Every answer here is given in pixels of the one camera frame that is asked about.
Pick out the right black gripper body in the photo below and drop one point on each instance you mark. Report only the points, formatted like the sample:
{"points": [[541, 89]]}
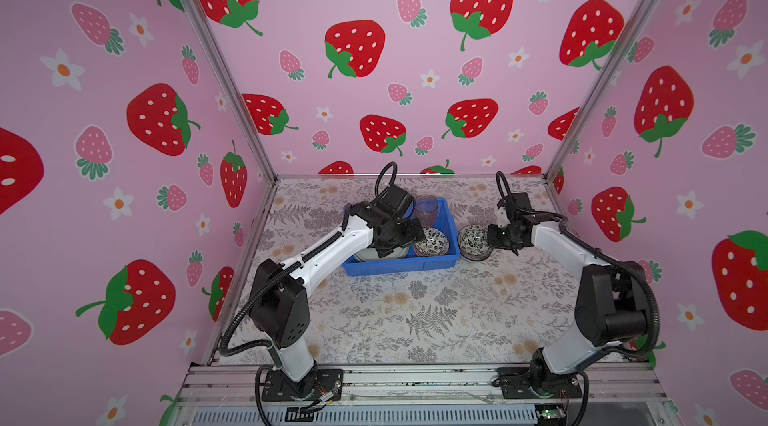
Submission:
{"points": [[515, 244]]}

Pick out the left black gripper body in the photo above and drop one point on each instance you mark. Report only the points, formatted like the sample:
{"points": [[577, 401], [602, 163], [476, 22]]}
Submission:
{"points": [[398, 236]]}

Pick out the pink clear glass cup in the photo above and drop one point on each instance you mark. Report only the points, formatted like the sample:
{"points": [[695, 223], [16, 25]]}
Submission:
{"points": [[426, 209]]}

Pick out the pale green flower plate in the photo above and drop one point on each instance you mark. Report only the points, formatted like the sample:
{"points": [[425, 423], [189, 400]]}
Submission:
{"points": [[372, 254]]}

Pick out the black leaf pattern bowl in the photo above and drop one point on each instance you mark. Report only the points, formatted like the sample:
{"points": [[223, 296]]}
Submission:
{"points": [[436, 243]]}

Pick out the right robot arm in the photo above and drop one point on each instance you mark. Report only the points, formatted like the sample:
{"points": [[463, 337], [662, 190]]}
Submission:
{"points": [[615, 312]]}

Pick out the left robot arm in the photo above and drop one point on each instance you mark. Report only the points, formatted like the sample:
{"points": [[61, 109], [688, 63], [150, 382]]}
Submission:
{"points": [[282, 290]]}

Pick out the blue plastic bin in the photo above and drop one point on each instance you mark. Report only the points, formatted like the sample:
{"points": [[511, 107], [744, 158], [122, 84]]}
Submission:
{"points": [[412, 262]]}

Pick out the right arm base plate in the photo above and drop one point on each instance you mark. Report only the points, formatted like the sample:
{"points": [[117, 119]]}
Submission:
{"points": [[531, 384]]}

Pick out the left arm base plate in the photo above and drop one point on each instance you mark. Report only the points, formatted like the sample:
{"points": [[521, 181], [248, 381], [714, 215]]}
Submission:
{"points": [[326, 383]]}

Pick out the aluminium front rail frame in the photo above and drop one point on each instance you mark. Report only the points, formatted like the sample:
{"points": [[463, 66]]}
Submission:
{"points": [[436, 394]]}

